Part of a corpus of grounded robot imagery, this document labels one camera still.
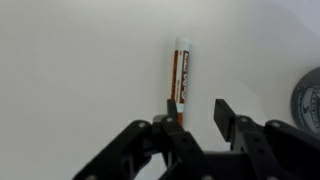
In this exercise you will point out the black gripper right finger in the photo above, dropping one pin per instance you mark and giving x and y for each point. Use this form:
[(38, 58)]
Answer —
[(266, 150)]

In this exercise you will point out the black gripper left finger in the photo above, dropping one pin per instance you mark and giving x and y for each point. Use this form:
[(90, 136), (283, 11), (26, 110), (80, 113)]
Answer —
[(173, 146)]

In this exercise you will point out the red dry-erase marker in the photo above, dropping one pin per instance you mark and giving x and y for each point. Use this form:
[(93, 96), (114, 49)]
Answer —
[(181, 73)]

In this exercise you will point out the dark blue ceramic mug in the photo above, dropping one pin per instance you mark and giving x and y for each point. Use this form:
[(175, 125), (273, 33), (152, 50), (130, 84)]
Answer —
[(308, 103)]

